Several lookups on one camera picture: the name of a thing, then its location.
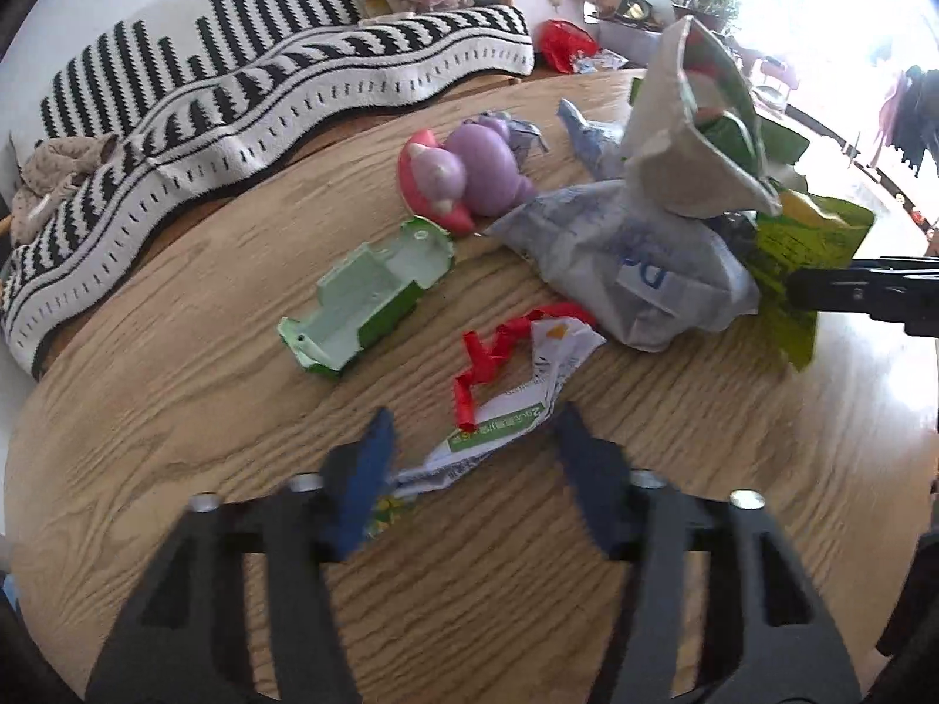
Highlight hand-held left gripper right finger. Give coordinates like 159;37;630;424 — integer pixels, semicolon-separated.
552;402;863;704

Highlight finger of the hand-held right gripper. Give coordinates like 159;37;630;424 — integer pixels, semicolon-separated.
785;255;939;339

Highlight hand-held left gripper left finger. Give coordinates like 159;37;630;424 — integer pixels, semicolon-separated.
84;407;401;704

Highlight yellow-green snack packet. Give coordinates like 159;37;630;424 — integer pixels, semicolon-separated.
748;191;877;371

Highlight white printed wrapper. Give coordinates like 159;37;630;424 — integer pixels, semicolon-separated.
370;312;606;536

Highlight purple and pink squishy toy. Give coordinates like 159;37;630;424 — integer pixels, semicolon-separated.
396;113;540;237

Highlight red ribbon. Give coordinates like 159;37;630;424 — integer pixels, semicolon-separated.
453;300;588;434

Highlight dark green packet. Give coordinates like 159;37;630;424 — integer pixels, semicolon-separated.
697;106;809;171

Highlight green plastic toy car shell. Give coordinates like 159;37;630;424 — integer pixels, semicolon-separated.
279;216;456;381

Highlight hanging clothes row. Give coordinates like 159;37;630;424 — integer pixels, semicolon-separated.
873;66;939;178

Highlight grey plastic bag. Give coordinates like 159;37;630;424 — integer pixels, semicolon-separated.
484;180;762;353

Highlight grey paper cone carton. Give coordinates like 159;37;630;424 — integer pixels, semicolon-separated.
622;15;783;219

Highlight crumpled blue wrapper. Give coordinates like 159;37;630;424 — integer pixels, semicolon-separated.
558;97;629;181

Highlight scattered picture booklets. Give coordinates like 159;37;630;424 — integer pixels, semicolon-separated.
572;44;632;76

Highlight crumpled silver foil wrapper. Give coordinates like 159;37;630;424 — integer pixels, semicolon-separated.
477;110;549;166

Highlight red plastic bag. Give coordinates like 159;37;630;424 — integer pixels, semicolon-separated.
541;19;600;75

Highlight black and white striped blanket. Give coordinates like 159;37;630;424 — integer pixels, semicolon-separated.
0;0;536;381

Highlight beige knit cloth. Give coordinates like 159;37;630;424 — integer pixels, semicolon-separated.
7;136;120;245

